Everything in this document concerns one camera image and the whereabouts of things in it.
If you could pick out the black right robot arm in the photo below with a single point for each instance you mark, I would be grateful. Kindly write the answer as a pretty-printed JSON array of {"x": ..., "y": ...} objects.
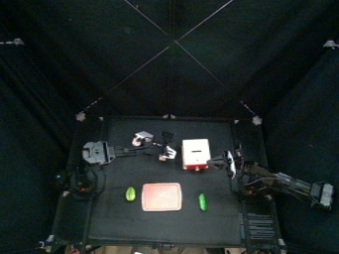
[{"x": 287, "y": 185}]

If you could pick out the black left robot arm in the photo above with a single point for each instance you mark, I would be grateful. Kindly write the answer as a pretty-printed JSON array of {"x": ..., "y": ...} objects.
[{"x": 103, "y": 152}]

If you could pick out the white and red toy box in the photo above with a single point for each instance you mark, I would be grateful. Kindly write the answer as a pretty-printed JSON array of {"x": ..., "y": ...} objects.
[{"x": 195, "y": 154}]

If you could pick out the long green toy vegetable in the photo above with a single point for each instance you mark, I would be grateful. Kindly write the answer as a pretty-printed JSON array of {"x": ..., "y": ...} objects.
[{"x": 203, "y": 201}]

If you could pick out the pink square tray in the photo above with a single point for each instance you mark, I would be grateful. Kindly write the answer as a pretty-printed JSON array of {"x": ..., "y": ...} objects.
[{"x": 161, "y": 196}]

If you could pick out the short green toy vegetable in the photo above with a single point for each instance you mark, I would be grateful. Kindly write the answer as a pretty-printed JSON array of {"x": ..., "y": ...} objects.
[{"x": 131, "y": 193}]

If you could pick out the white text label sticker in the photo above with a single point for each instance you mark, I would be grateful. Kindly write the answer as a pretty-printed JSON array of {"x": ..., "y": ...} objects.
[{"x": 260, "y": 226}]

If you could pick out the silver frame clamp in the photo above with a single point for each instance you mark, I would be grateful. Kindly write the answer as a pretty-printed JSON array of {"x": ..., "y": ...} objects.
[
  {"x": 330, "y": 43},
  {"x": 256, "y": 120},
  {"x": 16, "y": 42},
  {"x": 80, "y": 116},
  {"x": 167, "y": 116}
]

